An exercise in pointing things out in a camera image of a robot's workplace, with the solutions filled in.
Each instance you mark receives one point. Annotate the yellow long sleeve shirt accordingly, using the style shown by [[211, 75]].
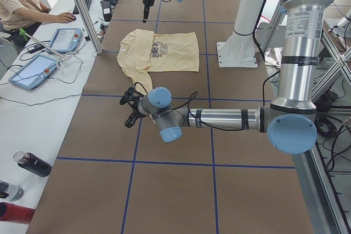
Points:
[[143, 51]]

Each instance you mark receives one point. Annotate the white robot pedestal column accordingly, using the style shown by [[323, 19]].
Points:
[[239, 49]]

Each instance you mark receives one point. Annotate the red water bottle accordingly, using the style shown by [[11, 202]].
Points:
[[16, 214]]

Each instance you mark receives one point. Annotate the lower blue teach pendant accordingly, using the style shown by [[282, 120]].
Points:
[[34, 72]]

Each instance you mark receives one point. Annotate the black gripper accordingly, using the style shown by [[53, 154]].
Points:
[[135, 109], [147, 2]]

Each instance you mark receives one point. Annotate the clear water bottle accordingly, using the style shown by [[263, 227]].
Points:
[[10, 191]]

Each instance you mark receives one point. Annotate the upper blue teach pendant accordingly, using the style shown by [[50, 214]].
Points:
[[66, 40]]

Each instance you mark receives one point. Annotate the black water bottle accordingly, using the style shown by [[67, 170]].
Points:
[[32, 163]]

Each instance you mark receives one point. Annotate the brown table mat blue grid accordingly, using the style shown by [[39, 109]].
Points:
[[111, 179]]

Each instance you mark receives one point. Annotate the aluminium frame post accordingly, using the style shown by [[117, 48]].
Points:
[[85, 16]]

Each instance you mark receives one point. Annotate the person in beige shirt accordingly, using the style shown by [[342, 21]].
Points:
[[26, 14]]

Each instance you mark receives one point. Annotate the blue teach pendant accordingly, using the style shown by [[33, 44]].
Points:
[[66, 40], [34, 72]]

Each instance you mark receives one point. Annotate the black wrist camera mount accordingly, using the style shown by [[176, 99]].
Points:
[[131, 96]]

